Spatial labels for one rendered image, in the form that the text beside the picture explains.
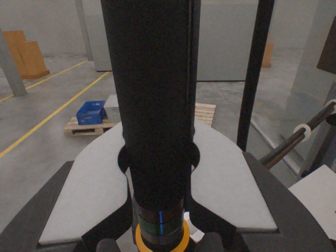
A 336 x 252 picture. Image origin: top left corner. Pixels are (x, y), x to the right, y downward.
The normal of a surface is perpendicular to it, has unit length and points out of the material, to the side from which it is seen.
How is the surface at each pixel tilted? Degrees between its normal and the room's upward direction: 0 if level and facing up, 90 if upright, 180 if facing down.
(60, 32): 90
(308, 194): 50
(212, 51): 90
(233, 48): 90
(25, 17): 90
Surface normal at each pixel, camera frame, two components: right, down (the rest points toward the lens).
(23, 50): -0.05, 0.51
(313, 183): -0.78, -0.52
